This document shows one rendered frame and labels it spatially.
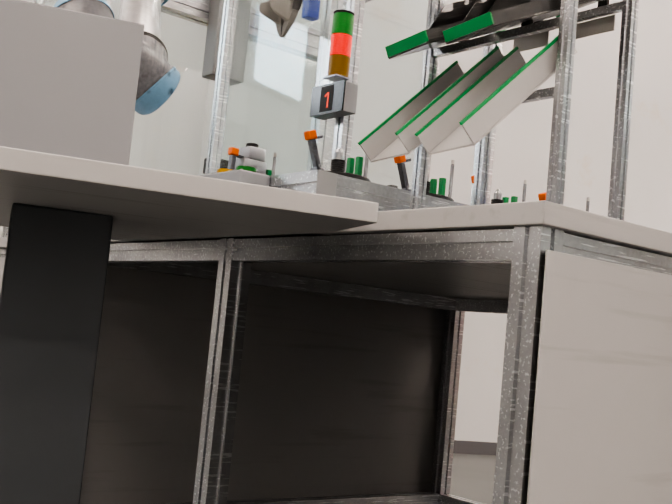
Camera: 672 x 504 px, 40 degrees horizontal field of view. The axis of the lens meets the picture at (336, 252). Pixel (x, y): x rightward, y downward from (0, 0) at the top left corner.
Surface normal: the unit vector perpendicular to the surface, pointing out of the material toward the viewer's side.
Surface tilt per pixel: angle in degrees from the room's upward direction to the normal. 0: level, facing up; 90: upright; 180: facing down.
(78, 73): 90
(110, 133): 90
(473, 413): 90
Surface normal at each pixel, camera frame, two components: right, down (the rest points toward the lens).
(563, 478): 0.62, -0.01
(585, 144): 0.35, -0.05
